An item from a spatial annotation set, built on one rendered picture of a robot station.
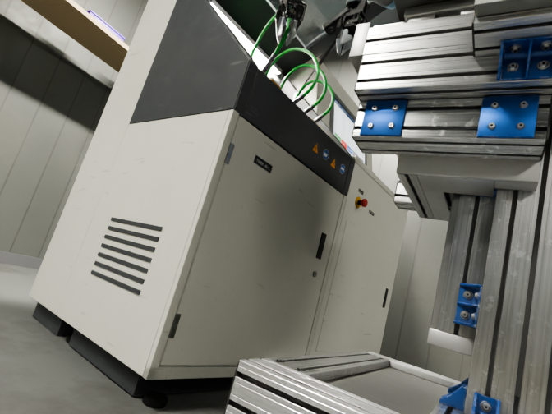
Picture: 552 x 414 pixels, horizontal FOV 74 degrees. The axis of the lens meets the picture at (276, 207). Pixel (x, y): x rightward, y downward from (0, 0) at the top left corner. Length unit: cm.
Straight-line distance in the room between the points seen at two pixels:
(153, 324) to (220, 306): 19
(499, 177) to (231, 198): 64
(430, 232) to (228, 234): 208
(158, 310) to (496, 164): 84
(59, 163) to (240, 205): 237
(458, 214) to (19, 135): 285
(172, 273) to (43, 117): 240
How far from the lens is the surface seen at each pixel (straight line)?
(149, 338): 100
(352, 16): 150
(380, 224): 187
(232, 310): 111
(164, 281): 100
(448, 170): 87
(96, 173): 157
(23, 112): 318
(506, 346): 85
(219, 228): 101
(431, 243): 288
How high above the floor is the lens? 36
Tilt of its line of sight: 12 degrees up
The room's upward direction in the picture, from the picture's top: 16 degrees clockwise
